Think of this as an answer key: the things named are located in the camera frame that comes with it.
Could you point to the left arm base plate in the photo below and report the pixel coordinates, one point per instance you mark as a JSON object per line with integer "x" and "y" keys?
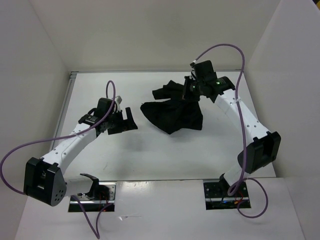
{"x": 103, "y": 199}

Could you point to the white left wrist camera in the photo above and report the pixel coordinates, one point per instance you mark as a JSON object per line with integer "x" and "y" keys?
{"x": 117, "y": 105}

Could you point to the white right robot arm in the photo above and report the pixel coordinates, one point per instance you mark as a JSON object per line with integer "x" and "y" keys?
{"x": 261, "y": 146}

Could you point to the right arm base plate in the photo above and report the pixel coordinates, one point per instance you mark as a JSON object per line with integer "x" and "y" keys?
{"x": 217, "y": 198}

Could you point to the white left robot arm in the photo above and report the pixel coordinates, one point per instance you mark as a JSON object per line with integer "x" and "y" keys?
{"x": 44, "y": 177}

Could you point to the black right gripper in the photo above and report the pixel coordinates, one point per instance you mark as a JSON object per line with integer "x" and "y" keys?
{"x": 186, "y": 95}

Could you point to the black pleated skirt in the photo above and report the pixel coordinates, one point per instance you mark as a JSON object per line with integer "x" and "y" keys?
{"x": 170, "y": 112}

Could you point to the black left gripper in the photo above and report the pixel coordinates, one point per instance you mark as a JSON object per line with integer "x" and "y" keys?
{"x": 125, "y": 125}

